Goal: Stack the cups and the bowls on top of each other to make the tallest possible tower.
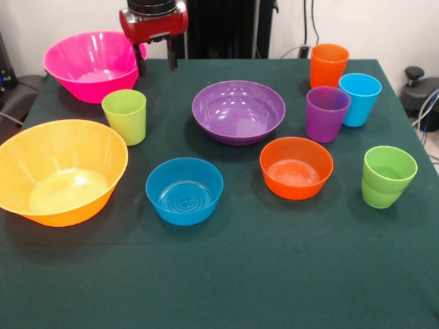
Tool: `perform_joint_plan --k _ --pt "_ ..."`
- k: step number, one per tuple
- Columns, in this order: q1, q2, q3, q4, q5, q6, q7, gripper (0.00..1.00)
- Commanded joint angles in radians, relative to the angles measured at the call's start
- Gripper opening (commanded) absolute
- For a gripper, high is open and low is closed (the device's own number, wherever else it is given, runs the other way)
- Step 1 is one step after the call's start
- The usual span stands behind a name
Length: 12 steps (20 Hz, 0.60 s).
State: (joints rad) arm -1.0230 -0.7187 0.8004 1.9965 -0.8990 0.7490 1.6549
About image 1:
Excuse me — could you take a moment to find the black equipment with knob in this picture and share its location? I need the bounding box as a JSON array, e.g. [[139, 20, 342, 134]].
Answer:
[[400, 66, 439, 119]]

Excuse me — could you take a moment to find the purple bowl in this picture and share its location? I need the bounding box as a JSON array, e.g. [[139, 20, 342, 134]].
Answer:
[[191, 80, 287, 147]]

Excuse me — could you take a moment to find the small blue bowl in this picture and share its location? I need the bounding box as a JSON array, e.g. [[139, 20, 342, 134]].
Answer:
[[145, 157, 224, 226]]

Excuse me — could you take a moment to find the green cup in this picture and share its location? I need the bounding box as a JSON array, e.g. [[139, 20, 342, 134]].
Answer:
[[363, 145, 418, 193], [361, 178, 404, 210]]

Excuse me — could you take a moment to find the large pink bowl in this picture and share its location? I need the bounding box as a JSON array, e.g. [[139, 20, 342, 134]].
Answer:
[[42, 30, 148, 104]]

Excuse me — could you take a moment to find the dark green tablecloth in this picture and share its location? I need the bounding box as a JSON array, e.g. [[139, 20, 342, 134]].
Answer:
[[0, 58, 439, 329]]

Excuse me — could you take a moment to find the blue cup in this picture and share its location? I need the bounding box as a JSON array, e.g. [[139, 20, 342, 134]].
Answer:
[[338, 73, 383, 128]]

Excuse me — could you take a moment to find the lime yellow cup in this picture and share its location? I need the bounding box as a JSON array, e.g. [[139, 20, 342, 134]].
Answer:
[[101, 89, 147, 147]]

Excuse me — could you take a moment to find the blue cable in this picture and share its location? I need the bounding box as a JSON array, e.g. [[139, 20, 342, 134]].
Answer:
[[413, 87, 439, 145]]

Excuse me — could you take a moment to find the black computer tower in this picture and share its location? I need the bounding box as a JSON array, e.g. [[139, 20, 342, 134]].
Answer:
[[0, 30, 18, 100]]

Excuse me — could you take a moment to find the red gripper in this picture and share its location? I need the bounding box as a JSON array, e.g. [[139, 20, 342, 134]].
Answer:
[[119, 1, 189, 77]]

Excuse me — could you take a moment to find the large orange yellow bowl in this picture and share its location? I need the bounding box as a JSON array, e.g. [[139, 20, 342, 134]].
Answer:
[[0, 119, 130, 228]]

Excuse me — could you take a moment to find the small orange bowl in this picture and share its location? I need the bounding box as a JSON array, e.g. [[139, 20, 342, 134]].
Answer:
[[259, 136, 335, 201]]

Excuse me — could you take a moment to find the purple cup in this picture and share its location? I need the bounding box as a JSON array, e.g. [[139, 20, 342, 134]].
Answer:
[[305, 86, 352, 144]]

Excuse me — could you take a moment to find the orange cup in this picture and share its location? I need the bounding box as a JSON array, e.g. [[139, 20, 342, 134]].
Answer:
[[310, 43, 350, 89]]

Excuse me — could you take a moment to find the white cable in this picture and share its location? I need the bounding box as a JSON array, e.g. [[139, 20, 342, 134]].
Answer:
[[279, 44, 305, 60]]

